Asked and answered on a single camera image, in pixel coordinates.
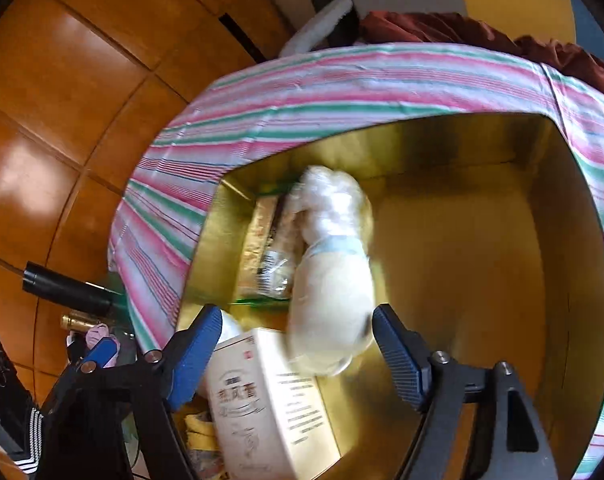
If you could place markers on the black metal tube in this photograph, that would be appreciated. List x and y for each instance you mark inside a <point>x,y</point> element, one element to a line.
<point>66,287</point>

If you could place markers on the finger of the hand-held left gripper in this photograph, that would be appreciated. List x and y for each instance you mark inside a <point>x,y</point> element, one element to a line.
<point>100,352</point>

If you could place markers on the gold tin box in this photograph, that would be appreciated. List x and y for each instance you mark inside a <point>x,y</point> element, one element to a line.
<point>457,260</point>

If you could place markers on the striped pink green bedsheet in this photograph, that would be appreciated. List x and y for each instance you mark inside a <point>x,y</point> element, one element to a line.
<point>332,90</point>

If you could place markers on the white plastic item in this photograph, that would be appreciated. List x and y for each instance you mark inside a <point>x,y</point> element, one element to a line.
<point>229,327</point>

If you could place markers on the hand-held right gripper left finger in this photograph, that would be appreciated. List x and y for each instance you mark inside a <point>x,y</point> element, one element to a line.
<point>196,355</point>

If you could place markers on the clear brown cracker packet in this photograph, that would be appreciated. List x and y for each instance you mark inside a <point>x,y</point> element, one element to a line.
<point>269,240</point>

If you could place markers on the white knit glove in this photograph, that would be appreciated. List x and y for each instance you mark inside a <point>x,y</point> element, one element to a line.
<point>332,310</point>

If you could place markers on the cream printed box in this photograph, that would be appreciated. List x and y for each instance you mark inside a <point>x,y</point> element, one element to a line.
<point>267,400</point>

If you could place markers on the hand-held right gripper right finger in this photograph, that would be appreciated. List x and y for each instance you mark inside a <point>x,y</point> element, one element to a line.
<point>397,355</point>

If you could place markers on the clear plastic bag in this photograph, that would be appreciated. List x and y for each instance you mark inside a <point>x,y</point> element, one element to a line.
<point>327,200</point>

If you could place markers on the pink hair roller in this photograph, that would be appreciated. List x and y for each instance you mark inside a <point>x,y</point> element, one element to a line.
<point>99,335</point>

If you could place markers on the maroon cloth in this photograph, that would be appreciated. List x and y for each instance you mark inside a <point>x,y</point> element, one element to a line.
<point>482,30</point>

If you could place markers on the gold shiny bottle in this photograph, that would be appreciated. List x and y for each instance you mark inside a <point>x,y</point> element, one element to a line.
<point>79,321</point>

